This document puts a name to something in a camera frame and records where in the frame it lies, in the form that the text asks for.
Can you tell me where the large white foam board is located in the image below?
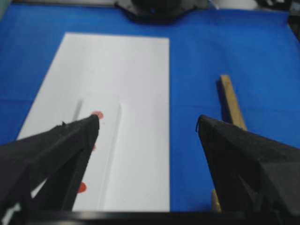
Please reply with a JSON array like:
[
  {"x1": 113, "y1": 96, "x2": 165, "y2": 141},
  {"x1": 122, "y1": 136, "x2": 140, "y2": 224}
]
[{"x1": 18, "y1": 33, "x2": 170, "y2": 211}]

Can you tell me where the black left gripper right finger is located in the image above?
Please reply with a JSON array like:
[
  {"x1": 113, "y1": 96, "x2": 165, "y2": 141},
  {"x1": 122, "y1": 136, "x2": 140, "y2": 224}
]
[{"x1": 196, "y1": 115, "x2": 300, "y2": 225}]

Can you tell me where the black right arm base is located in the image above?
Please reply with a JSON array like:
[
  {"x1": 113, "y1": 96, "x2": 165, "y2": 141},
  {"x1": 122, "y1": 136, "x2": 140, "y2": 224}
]
[{"x1": 10, "y1": 0, "x2": 300, "y2": 24}]

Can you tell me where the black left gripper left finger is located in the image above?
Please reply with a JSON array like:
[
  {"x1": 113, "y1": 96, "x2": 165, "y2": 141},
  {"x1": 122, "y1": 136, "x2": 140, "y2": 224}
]
[{"x1": 0, "y1": 115, "x2": 99, "y2": 225}]

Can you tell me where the white block with red marks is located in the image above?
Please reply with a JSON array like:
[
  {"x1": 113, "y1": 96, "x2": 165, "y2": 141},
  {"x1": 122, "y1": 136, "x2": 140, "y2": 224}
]
[{"x1": 73, "y1": 93, "x2": 121, "y2": 211}]

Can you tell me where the blue table cloth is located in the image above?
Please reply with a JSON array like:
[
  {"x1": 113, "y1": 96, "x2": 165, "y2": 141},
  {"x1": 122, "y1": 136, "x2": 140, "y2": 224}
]
[{"x1": 0, "y1": 4, "x2": 300, "y2": 211}]

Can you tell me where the wooden mallet hammer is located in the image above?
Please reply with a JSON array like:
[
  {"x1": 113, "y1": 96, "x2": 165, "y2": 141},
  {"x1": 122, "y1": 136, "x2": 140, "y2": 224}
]
[{"x1": 210, "y1": 75, "x2": 247, "y2": 213}]

